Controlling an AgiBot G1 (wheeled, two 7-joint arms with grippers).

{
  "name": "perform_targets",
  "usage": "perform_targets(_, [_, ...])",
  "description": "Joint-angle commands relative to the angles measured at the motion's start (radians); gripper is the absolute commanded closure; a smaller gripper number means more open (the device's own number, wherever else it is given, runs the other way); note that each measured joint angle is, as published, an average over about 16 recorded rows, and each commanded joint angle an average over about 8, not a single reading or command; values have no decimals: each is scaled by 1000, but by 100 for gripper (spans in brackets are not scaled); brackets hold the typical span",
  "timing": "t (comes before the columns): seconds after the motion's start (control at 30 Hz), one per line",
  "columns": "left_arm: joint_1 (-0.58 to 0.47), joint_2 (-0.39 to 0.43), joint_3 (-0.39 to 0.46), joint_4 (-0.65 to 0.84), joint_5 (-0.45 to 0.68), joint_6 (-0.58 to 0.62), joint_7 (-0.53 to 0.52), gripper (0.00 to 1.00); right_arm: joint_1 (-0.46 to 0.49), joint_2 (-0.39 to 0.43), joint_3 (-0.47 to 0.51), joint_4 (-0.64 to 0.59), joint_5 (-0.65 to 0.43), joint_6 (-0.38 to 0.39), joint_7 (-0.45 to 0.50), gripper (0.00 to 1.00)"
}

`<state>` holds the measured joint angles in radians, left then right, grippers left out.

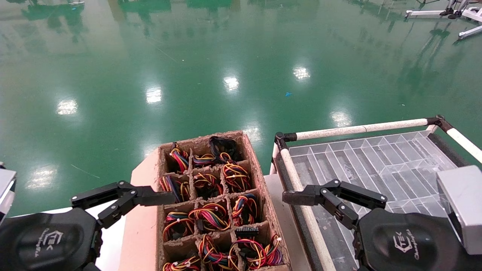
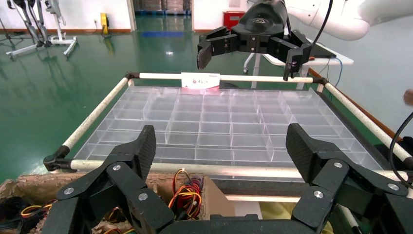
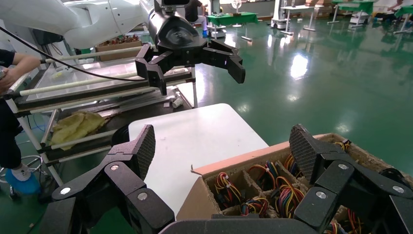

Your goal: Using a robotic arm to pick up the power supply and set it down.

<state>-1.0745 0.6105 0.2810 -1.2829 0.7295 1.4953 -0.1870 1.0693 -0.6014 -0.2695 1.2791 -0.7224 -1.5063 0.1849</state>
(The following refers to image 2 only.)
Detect yellow plastic sheet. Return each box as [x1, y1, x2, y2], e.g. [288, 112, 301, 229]
[260, 201, 335, 234]

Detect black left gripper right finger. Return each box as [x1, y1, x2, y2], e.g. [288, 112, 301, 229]
[285, 123, 409, 234]

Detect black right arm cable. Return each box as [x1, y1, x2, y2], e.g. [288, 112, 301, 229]
[311, 0, 334, 46]

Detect blue cable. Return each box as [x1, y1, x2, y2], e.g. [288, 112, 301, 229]
[333, 57, 344, 88]

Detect clear plastic divider tray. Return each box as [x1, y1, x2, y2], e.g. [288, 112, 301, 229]
[72, 85, 385, 172]

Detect white label card red print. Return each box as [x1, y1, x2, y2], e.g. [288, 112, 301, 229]
[181, 72, 221, 90]

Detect white tube cart frame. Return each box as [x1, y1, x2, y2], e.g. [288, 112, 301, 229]
[43, 72, 413, 201]

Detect yellow floor sign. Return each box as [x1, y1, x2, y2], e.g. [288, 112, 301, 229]
[99, 12, 110, 36]

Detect brown pulp divider box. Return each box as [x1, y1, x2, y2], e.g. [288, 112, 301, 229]
[0, 172, 236, 234]

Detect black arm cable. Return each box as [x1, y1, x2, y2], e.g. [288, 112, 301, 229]
[311, 0, 334, 46]
[388, 111, 413, 191]

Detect white metal stand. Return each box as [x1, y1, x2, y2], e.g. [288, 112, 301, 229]
[45, 0, 79, 58]

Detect black wire bundle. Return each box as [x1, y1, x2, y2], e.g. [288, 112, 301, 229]
[0, 196, 28, 228]

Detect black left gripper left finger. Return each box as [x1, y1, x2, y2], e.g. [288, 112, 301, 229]
[42, 125, 176, 234]

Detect red cabinet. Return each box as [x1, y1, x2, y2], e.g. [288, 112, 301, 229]
[223, 11, 246, 32]

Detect stacked goods on blue pallets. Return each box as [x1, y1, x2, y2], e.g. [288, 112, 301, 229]
[134, 0, 191, 16]

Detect bundle of coloured wires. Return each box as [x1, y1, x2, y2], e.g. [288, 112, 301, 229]
[168, 168, 203, 221]

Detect white table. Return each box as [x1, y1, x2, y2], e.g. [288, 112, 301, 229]
[243, 37, 355, 91]

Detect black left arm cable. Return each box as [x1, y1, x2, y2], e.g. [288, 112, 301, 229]
[388, 111, 413, 191]

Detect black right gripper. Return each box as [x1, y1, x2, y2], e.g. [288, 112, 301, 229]
[197, 0, 313, 82]

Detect white stand with black legs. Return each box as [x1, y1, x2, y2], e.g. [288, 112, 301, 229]
[5, 0, 52, 60]

